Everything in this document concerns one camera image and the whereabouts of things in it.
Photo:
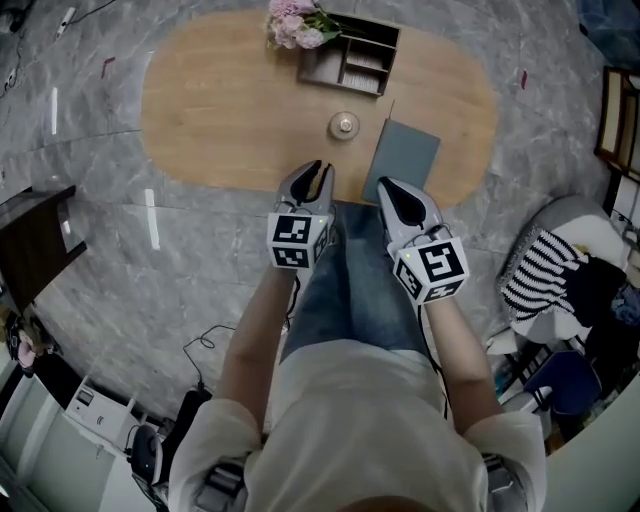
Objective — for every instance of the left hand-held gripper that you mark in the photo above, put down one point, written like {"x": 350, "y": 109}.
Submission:
{"x": 295, "y": 235}

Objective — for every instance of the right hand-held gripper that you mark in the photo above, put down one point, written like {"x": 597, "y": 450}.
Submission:
{"x": 435, "y": 267}

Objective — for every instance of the small glass candle jar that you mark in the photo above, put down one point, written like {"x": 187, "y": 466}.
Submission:
{"x": 344, "y": 125}

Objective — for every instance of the person's left forearm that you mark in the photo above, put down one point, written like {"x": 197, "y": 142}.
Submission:
{"x": 252, "y": 345}

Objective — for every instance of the person's right forearm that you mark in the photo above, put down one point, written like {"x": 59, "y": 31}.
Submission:
{"x": 462, "y": 360}

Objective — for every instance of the wooden oval coffee table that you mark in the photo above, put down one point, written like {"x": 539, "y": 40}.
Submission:
{"x": 225, "y": 115}

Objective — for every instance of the grey notebook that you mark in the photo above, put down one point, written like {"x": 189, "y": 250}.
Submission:
{"x": 402, "y": 155}

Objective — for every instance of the person's blue jeans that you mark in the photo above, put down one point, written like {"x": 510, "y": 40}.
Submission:
{"x": 355, "y": 290}

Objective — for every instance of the dark wooden organizer box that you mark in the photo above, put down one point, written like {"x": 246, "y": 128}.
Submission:
{"x": 325, "y": 67}

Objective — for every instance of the black white striped blanket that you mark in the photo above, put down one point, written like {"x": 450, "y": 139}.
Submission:
{"x": 540, "y": 280}

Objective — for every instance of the white grey round chair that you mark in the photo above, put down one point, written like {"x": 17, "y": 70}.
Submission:
{"x": 565, "y": 215}

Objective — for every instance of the pink flower bouquet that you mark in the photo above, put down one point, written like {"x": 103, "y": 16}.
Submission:
{"x": 292, "y": 25}

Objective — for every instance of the white paper sheet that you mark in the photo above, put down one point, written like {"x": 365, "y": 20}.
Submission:
{"x": 500, "y": 345}

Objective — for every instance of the black garment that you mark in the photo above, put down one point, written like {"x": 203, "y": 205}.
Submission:
{"x": 600, "y": 290}

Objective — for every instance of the person's white shirt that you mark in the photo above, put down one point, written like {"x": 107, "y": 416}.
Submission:
{"x": 360, "y": 430}

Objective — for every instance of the navy blue chair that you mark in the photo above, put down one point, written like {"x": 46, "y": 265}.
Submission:
{"x": 570, "y": 382}

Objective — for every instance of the blue translucent storage box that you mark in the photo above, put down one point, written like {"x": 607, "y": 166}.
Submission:
{"x": 612, "y": 30}

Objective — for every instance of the dark wooden side table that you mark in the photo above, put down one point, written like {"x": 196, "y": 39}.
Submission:
{"x": 30, "y": 245}

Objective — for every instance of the white power strip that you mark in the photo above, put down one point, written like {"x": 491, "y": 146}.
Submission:
{"x": 65, "y": 21}

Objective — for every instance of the white box device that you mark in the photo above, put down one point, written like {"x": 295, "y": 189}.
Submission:
{"x": 97, "y": 412}

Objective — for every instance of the black padded round seat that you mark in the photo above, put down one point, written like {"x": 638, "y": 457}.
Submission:
{"x": 146, "y": 452}

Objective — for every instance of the wooden frame shelf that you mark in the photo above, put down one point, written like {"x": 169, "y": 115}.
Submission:
{"x": 617, "y": 125}

